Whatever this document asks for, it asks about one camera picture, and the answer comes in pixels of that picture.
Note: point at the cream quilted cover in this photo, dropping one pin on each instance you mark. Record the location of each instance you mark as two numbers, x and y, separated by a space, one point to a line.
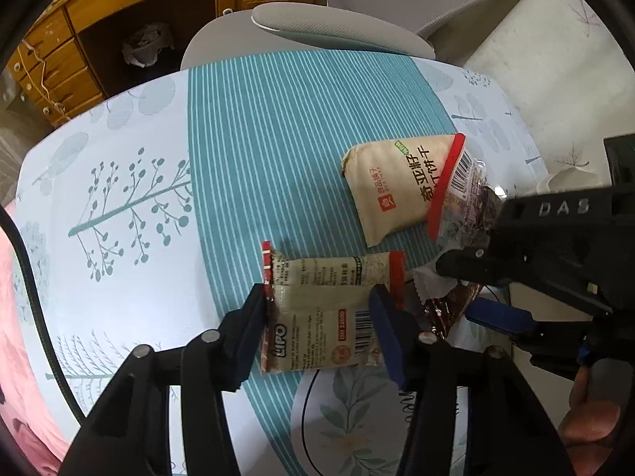
570 84

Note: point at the beige cracker packet red stripe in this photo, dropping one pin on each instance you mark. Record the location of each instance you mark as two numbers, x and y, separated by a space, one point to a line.
392 188

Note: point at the teal tree print tablecloth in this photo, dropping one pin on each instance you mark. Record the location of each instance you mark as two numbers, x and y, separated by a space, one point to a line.
248 158

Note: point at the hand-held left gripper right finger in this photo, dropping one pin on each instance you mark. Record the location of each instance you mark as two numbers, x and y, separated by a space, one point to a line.
387 337

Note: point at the grey office chair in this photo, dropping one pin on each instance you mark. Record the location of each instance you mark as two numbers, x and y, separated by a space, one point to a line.
347 29

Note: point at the person's right hand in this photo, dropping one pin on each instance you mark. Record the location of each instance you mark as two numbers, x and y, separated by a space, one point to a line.
593 429

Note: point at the clear packet brown snack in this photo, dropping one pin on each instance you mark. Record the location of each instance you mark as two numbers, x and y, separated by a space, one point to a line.
446 310

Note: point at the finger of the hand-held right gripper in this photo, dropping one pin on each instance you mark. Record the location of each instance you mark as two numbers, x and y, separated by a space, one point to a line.
471 267
501 318

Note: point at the red ended rusk snack packet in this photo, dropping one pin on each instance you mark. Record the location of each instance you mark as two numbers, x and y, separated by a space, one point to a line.
317 307

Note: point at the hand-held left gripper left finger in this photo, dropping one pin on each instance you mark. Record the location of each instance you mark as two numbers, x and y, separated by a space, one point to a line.
249 337

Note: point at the bin with white bag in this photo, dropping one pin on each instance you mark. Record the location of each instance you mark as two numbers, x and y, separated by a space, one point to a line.
148 44

